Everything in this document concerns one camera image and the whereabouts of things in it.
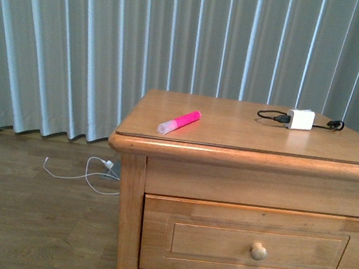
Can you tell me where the pink marker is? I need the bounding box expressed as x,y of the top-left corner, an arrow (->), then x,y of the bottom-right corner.
157,110 -> 202,135

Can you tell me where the round wooden drawer knob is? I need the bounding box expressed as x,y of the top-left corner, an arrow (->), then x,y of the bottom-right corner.
250,242 -> 268,261

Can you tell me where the wooden nightstand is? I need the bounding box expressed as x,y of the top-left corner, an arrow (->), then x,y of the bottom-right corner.
109,90 -> 359,269

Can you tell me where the open grey floor socket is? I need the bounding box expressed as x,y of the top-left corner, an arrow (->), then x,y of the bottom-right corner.
103,161 -> 121,180

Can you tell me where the white plug on floor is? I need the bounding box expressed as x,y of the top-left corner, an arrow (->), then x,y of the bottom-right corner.
101,159 -> 114,169

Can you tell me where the white charger adapter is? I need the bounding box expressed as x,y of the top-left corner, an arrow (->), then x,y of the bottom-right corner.
285,109 -> 315,131

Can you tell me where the pale pleated curtain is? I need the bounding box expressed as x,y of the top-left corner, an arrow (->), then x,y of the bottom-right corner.
0,0 -> 359,141

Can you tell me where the white cable on floor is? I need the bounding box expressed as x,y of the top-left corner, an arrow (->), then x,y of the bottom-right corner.
41,150 -> 124,197

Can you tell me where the black usb cable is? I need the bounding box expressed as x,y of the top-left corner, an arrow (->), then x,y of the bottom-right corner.
255,108 -> 346,134

